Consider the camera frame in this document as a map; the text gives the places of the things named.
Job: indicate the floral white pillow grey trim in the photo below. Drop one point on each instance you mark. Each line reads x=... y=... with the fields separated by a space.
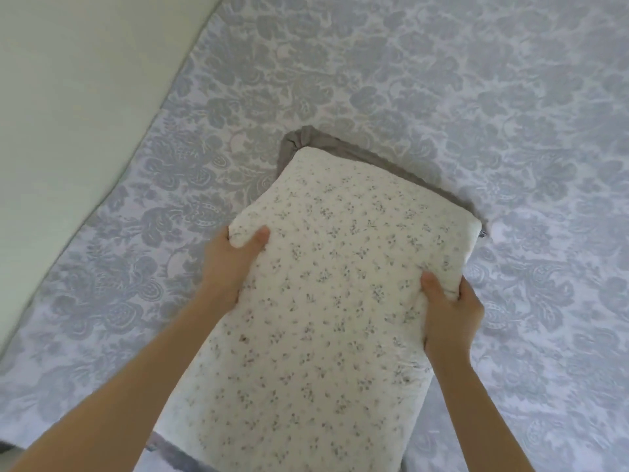
x=334 y=319

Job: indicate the person's right forearm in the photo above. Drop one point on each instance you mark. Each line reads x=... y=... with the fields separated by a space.
x=477 y=418

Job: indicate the person's left hand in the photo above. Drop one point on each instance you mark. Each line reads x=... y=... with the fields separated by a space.
x=231 y=265

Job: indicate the blue-grey cloth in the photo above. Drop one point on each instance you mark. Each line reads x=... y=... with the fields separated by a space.
x=472 y=113

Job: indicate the person's right hand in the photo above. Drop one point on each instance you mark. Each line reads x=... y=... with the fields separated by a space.
x=452 y=319

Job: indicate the person's left forearm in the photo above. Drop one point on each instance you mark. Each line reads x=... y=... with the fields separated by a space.
x=108 y=398

